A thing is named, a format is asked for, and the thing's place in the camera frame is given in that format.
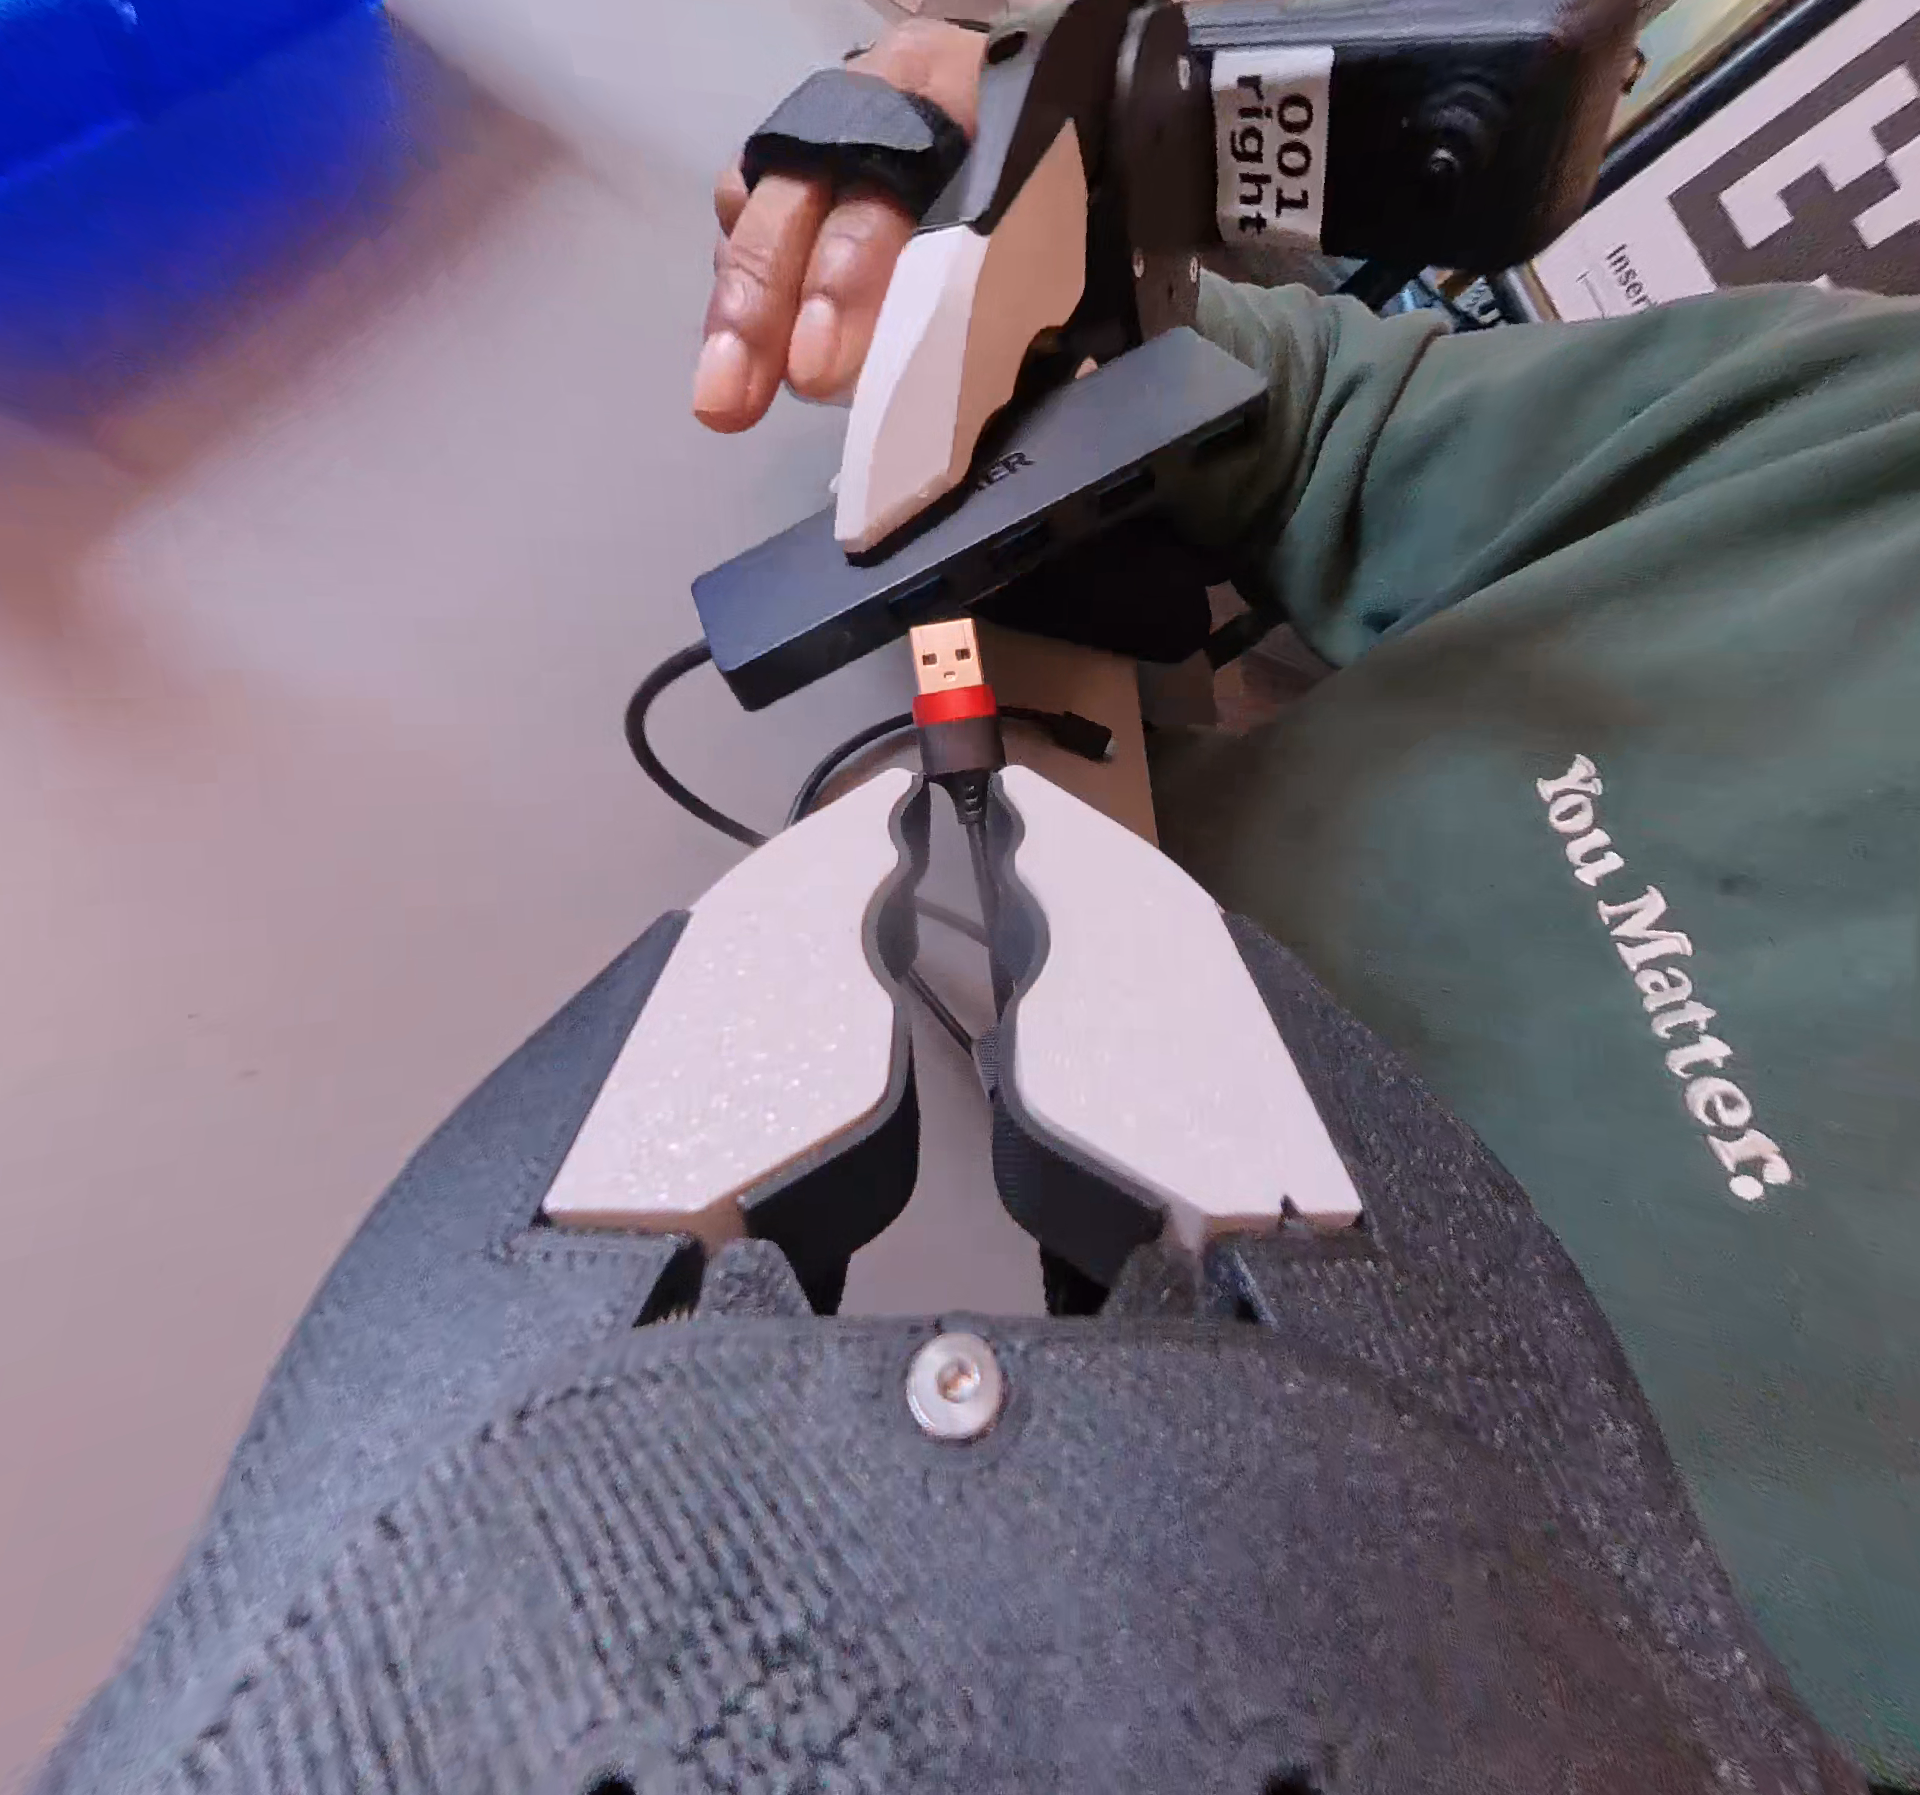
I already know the person's right hand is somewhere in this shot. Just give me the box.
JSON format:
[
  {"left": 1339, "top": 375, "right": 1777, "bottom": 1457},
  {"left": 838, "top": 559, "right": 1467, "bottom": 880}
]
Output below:
[{"left": 693, "top": 17, "right": 992, "bottom": 433}]

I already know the blue plastic bin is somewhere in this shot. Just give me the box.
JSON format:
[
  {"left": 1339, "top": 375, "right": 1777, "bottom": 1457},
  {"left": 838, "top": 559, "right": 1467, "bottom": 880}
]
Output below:
[{"left": 0, "top": 0, "right": 486, "bottom": 377}]

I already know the black-white tag sign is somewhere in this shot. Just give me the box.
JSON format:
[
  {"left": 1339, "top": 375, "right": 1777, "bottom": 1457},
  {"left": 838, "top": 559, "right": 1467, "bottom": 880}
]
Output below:
[{"left": 1524, "top": 4, "right": 1920, "bottom": 329}]

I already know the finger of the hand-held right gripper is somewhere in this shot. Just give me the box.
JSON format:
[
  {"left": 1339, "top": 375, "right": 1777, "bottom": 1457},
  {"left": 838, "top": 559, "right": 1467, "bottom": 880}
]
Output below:
[{"left": 828, "top": 114, "right": 1091, "bottom": 568}]

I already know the person's right forearm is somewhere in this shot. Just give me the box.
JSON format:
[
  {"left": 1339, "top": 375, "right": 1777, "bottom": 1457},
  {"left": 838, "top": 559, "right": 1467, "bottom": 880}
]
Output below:
[{"left": 1188, "top": 276, "right": 1920, "bottom": 672}]

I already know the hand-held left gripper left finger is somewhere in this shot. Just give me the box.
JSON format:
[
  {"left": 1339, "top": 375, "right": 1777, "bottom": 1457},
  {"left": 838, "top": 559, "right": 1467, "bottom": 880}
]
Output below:
[{"left": 539, "top": 765, "right": 924, "bottom": 1241}]

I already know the black usb cable red plug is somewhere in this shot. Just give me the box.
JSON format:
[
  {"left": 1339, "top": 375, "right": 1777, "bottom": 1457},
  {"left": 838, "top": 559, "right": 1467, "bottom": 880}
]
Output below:
[{"left": 899, "top": 617, "right": 1051, "bottom": 1093}]

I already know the black usb hub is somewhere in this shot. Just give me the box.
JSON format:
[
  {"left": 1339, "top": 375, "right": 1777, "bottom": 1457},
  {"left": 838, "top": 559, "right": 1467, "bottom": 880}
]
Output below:
[{"left": 689, "top": 329, "right": 1272, "bottom": 715}]

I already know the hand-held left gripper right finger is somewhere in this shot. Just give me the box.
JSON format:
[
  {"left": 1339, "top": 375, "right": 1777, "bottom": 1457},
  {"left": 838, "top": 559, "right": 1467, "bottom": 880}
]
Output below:
[{"left": 986, "top": 760, "right": 1369, "bottom": 1245}]

